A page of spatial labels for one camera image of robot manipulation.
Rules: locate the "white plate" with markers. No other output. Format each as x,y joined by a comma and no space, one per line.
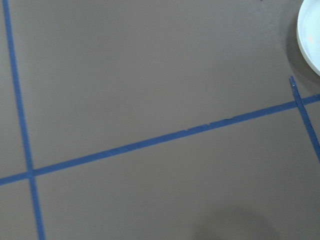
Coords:
308,33

